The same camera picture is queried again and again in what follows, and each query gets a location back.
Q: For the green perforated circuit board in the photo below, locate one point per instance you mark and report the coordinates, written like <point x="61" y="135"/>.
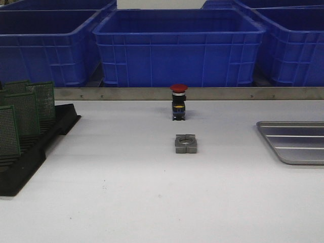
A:
<point x="44" y="92"/>
<point x="2" y="97"/>
<point x="10" y="145"/>
<point x="26" y="112"/>
<point x="16" y="87"/>

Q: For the right blue plastic crate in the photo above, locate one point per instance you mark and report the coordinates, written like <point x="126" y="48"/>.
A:
<point x="291" y="51"/>

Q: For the blue plastic crate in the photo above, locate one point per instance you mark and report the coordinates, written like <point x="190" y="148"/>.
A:
<point x="159" y="48"/>
<point x="49" y="45"/>
<point x="291" y="51"/>

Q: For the red emergency stop button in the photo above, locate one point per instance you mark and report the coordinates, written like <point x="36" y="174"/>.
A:
<point x="178" y="102"/>

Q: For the silver metal tray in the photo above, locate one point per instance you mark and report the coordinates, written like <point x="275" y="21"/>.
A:
<point x="294" y="142"/>

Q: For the black slotted board rack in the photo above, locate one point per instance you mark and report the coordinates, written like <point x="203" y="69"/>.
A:
<point x="16" y="170"/>

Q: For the grey square mounting block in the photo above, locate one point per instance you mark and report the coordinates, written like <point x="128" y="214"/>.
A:
<point x="185" y="143"/>

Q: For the centre blue plastic crate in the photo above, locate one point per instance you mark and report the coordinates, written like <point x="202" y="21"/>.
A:
<point x="159" y="48"/>

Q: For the metal table edge rail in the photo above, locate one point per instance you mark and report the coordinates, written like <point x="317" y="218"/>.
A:
<point x="193" y="94"/>

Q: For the back left blue crate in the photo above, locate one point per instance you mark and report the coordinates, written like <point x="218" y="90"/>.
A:
<point x="59" y="5"/>

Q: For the left blue plastic crate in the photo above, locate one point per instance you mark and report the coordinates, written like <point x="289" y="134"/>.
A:
<point x="49" y="45"/>

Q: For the back right blue crate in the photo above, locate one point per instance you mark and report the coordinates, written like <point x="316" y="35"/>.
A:
<point x="252" y="4"/>

